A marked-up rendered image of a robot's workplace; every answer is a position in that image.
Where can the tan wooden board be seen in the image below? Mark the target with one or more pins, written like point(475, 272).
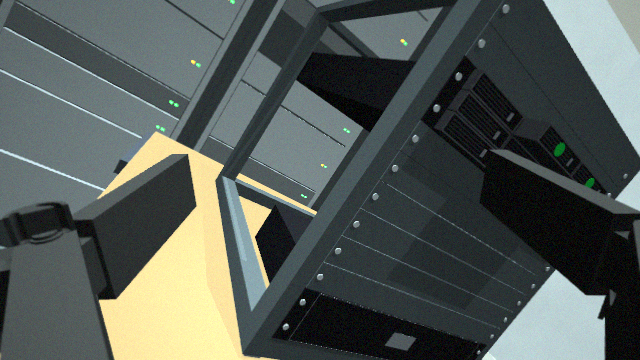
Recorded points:
point(181, 306)

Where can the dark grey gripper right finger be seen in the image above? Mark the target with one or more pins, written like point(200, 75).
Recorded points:
point(591, 239)

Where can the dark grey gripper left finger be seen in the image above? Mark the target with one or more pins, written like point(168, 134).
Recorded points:
point(61, 265)

